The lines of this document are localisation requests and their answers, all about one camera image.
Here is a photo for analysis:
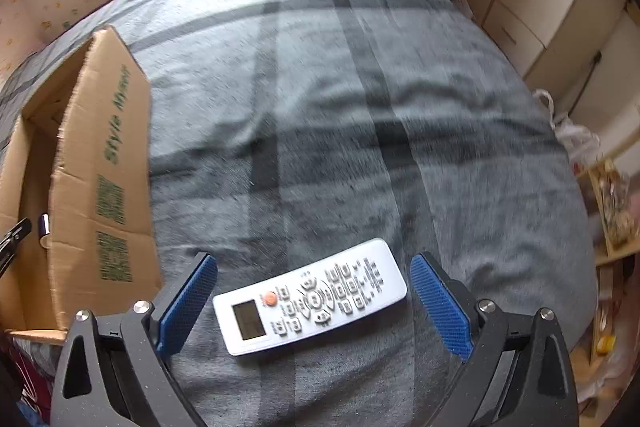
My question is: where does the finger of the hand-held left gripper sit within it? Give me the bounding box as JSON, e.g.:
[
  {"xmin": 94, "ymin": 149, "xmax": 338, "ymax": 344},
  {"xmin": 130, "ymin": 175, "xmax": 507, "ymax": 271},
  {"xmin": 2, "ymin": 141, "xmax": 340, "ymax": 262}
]
[{"xmin": 0, "ymin": 218, "xmax": 32, "ymax": 278}]

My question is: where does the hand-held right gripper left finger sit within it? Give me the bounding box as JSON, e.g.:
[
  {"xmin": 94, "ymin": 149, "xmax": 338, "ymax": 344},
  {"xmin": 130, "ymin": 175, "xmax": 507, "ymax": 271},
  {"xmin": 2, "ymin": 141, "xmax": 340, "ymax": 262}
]
[{"xmin": 50, "ymin": 251, "xmax": 218, "ymax": 427}]

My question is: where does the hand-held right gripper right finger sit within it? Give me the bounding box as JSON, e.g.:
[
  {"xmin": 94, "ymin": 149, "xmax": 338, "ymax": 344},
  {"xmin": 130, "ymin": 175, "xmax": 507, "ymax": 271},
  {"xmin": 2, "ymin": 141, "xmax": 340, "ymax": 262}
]
[{"xmin": 409, "ymin": 252, "xmax": 581, "ymax": 427}]

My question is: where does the white remote control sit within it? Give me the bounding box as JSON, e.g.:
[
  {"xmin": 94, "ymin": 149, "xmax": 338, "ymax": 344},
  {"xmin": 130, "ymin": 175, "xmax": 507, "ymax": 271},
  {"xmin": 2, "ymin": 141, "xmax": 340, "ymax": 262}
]
[{"xmin": 212, "ymin": 238, "xmax": 407, "ymax": 357}]

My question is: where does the brown cardboard box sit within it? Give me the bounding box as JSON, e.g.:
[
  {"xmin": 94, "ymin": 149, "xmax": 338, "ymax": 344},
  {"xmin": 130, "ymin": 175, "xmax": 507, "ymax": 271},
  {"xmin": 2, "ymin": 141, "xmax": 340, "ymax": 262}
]
[{"xmin": 0, "ymin": 26, "xmax": 163, "ymax": 343}]

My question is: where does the dark red patterned cloth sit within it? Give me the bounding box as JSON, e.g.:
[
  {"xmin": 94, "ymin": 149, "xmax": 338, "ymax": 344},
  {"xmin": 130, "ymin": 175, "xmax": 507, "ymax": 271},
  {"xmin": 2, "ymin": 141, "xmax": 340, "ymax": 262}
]
[{"xmin": 0, "ymin": 337, "xmax": 56, "ymax": 427}]

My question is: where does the wooden shelf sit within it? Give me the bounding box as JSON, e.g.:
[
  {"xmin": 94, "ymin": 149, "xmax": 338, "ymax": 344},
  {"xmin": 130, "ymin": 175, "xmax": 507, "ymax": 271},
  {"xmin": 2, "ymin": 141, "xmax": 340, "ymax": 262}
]
[{"xmin": 570, "ymin": 142, "xmax": 640, "ymax": 388}]

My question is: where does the white plastic bag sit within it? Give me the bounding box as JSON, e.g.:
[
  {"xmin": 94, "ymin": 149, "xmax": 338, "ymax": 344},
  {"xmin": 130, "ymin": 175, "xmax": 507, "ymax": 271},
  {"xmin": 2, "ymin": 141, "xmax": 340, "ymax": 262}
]
[{"xmin": 555, "ymin": 114, "xmax": 601, "ymax": 168}]

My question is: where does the red print plastic bag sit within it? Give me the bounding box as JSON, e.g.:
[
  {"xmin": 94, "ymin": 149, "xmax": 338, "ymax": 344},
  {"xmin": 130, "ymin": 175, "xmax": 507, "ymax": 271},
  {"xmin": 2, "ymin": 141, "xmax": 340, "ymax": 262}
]
[{"xmin": 532, "ymin": 89, "xmax": 568, "ymax": 128}]

